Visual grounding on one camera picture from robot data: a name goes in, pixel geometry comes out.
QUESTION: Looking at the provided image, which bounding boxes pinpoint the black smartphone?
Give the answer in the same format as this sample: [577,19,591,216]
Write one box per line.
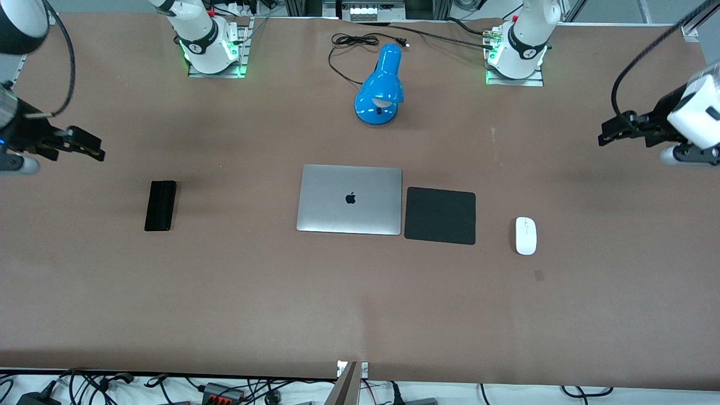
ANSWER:
[144,180,177,232]

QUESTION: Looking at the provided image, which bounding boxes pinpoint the white computer mouse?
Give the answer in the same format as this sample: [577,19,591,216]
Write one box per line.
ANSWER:
[515,217,538,257]

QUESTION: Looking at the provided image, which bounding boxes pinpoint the black mouse pad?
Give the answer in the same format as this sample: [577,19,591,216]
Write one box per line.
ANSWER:
[404,186,477,246]

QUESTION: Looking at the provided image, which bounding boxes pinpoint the aluminium corner profile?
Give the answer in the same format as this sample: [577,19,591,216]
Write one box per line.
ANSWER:
[679,0,720,43]

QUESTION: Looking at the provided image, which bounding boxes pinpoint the blue desk lamp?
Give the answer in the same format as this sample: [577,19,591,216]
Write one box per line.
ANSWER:
[354,43,405,127]

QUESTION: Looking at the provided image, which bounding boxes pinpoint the black power adapter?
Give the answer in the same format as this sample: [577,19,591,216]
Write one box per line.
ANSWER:
[16,391,63,405]

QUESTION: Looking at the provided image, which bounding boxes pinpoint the silver closed laptop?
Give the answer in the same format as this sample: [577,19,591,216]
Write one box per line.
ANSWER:
[296,164,403,236]

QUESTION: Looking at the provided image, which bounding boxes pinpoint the grey power strip red switches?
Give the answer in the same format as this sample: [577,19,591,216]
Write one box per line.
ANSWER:
[201,382,247,405]

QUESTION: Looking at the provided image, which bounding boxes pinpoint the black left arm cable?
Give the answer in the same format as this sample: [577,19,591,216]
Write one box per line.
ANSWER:
[611,0,720,122]

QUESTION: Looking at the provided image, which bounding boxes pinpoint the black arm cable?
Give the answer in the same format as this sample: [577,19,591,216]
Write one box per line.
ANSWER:
[22,0,77,119]
[611,0,720,122]

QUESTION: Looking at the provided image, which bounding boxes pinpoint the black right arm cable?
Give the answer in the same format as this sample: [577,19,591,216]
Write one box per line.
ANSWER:
[22,0,77,119]

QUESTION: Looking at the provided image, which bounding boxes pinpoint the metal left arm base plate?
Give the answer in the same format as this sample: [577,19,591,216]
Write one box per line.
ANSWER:
[484,25,545,87]

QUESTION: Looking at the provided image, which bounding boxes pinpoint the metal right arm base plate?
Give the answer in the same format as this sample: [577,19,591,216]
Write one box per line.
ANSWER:
[187,17,255,79]

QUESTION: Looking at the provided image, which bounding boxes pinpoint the thick black table cable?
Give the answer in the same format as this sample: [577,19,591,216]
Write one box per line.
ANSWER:
[359,21,499,52]

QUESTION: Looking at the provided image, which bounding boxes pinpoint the black floor cable loop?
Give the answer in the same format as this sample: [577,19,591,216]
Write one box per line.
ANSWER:
[559,385,614,399]

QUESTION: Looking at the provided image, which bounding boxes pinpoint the black lamp power cable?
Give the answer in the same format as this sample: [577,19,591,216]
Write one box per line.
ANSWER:
[327,32,410,87]

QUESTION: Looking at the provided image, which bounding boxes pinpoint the small metal bracket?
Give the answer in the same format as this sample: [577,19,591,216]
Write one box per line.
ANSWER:
[336,360,370,379]

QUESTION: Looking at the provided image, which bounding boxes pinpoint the brown wooden post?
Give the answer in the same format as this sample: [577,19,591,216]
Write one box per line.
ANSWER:
[325,362,361,405]

